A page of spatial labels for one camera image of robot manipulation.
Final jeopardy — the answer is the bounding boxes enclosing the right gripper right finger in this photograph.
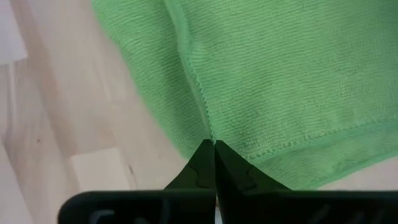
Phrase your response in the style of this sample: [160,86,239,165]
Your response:
[214,139,290,191]

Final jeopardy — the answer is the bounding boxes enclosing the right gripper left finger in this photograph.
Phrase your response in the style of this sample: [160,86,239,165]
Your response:
[164,139,217,190]

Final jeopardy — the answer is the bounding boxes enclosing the green microfiber towel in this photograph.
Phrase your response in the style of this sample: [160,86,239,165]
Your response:
[91,0,398,190]

